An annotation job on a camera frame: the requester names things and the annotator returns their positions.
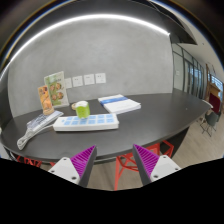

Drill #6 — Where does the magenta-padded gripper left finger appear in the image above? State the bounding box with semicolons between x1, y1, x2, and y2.
48;144;98;188

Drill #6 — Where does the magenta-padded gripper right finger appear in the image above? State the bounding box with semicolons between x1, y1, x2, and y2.
132;143;182;186

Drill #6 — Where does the green and white charger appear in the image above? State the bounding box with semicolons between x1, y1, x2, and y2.
74;100;91;119

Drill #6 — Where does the grey magazine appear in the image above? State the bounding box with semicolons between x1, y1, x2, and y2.
26;110;64;131

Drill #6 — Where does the white book with blue band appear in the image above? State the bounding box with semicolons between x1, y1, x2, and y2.
97;93;142;115

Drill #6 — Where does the small orange menu sign stand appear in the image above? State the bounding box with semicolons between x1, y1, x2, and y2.
37;84;55;116

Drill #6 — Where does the dark chair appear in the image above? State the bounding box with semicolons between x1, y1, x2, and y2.
200;110;219;138

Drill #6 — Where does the large green menu sign stand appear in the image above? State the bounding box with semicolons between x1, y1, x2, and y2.
43;70;70;108

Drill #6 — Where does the dark-framed glass partition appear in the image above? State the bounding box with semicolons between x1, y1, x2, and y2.
172;43;206;99

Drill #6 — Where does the curved white light strip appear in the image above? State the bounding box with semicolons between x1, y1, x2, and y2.
4;13;172;68

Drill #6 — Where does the white power strip cable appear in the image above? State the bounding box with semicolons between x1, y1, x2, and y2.
16;122;56;151

